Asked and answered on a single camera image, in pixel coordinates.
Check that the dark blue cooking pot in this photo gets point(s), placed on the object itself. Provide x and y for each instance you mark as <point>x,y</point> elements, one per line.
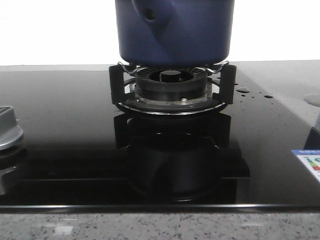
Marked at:
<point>174,33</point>

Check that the black pot support grate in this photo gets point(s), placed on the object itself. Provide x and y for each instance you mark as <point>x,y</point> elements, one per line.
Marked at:
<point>221,80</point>

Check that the black gas stove burner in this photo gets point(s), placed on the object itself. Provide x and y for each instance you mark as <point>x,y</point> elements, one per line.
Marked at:
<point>171,84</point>

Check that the black glass stove cooktop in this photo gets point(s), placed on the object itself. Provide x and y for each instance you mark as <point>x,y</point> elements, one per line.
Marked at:
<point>80,153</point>

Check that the silver stove control knob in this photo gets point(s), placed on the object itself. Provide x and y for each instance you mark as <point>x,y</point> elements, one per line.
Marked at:
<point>11,134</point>

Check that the energy rating label sticker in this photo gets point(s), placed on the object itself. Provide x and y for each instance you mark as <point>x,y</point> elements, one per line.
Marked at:
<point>310,159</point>

